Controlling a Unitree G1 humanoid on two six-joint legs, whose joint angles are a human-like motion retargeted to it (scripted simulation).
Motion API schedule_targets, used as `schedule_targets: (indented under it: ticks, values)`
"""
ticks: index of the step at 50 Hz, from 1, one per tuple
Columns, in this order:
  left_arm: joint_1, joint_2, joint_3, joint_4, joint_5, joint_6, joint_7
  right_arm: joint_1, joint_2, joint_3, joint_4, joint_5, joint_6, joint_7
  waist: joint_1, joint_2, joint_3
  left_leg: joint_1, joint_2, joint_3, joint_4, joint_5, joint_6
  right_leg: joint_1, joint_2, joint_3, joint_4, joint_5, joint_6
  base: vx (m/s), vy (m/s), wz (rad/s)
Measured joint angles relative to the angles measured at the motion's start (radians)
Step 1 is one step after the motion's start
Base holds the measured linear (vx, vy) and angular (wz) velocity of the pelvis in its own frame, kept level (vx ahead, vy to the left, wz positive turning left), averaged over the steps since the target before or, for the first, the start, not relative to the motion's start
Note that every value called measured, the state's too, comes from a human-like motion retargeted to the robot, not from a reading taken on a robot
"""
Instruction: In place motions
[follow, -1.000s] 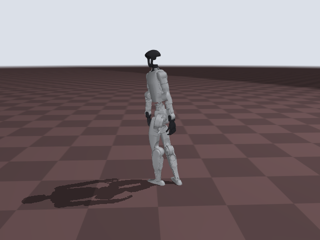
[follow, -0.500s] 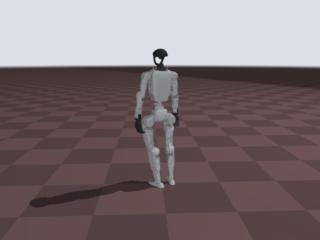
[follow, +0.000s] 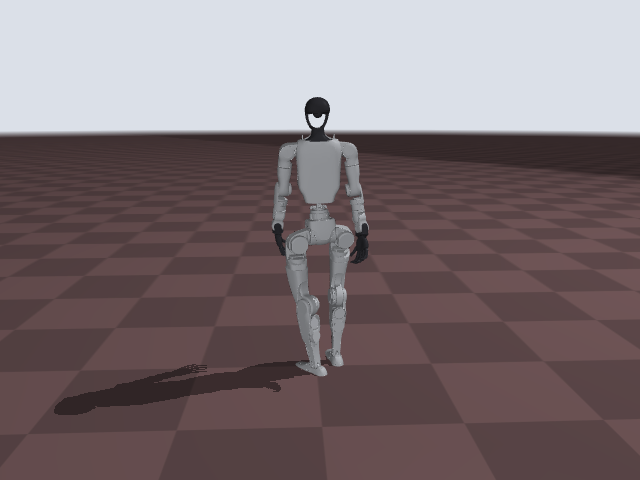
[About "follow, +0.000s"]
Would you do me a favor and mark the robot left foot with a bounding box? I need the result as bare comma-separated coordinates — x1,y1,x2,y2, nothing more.
295,361,327,376

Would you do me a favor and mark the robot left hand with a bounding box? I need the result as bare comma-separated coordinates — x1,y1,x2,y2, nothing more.
272,223,286,256

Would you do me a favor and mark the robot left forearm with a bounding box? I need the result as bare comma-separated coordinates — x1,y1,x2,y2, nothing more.
272,183,288,230

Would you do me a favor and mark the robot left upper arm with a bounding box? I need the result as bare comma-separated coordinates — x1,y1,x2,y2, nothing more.
277,142,298,196

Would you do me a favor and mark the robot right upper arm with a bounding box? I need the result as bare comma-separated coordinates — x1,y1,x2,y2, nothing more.
339,141,361,197

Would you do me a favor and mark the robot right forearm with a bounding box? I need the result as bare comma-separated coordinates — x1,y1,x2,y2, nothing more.
350,183,369,233

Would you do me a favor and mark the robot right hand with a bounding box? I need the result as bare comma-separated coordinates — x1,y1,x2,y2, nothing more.
350,223,368,264

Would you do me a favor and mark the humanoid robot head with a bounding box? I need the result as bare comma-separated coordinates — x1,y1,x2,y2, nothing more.
305,97,332,142

